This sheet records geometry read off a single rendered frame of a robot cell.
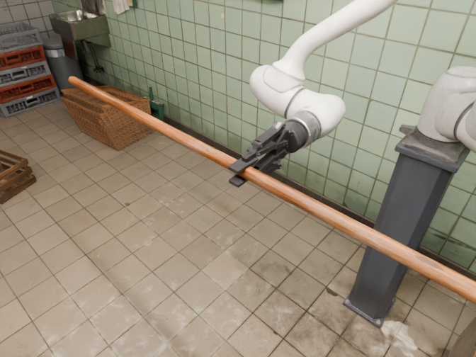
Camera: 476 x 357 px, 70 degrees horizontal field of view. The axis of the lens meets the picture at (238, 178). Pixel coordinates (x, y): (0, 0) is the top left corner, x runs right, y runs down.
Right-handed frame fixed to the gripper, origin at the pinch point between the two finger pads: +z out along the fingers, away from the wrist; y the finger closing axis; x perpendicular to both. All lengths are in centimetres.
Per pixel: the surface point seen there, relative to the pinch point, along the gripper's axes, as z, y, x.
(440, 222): -124, 88, -35
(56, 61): -96, 82, 350
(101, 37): -122, 51, 287
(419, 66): -125, 11, 1
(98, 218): -13, 119, 142
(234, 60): -127, 36, 119
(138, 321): 13, 119, 60
